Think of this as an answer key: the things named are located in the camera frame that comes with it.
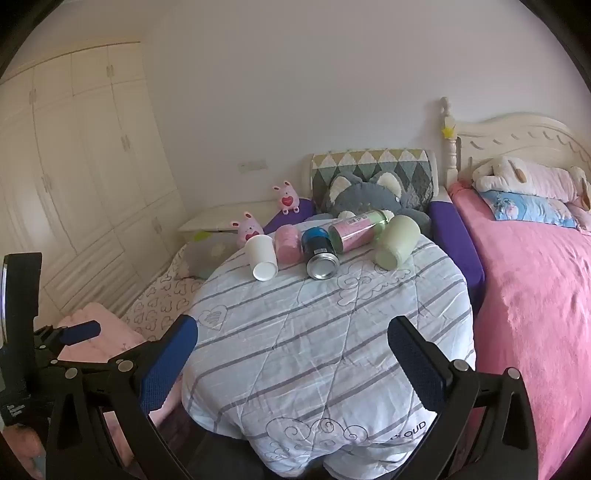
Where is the heart print sheet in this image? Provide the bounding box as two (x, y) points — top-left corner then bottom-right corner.
(121, 242), (208, 342)

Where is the pink folded blanket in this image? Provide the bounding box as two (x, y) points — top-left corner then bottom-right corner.
(58, 302), (146, 365)

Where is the blue printed pillow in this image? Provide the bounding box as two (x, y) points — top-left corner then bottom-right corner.
(478, 189), (580, 229)

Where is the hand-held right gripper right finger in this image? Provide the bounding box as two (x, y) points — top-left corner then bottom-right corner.
(387, 316), (541, 480)

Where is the blue metal cup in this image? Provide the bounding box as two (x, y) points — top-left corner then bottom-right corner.
(301, 226), (340, 280)

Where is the pink bedspread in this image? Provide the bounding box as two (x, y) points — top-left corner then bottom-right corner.
(448, 181), (591, 480)

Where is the pink fuzzy cup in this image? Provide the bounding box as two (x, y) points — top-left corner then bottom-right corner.
(274, 224), (308, 265)

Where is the light green cup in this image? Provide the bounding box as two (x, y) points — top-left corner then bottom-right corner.
(374, 215), (422, 270)

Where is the purple foam bumper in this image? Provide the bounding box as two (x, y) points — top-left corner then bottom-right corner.
(427, 185), (485, 315)
(263, 198), (317, 235)

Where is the grey plush toy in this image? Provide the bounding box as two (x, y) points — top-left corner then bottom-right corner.
(321, 170), (432, 236)

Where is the white paper cup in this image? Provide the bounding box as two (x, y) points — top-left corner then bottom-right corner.
(245, 234), (279, 282)

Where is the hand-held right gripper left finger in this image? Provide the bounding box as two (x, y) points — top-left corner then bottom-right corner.
(45, 315), (199, 480)

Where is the white and pink plush dog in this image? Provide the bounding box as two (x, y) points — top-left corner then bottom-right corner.
(471, 156), (591, 208)

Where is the white striped quilt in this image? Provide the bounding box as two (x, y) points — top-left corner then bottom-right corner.
(181, 217), (476, 480)

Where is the diamond patterned quilted cover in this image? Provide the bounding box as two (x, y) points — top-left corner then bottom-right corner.
(310, 148), (438, 206)

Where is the pink tumbler with green lid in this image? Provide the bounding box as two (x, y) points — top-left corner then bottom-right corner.
(328, 209), (395, 254)

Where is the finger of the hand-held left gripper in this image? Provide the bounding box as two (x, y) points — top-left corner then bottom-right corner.
(34, 320), (102, 361)

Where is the cream wardrobe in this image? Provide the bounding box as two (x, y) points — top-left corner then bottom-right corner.
(0, 41), (188, 333)

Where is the pink plush toy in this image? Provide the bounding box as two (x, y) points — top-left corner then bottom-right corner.
(231, 211), (265, 250)
(271, 180), (302, 215)

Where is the cream carved bed headboard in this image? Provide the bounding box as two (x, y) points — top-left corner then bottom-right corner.
(438, 97), (591, 185)

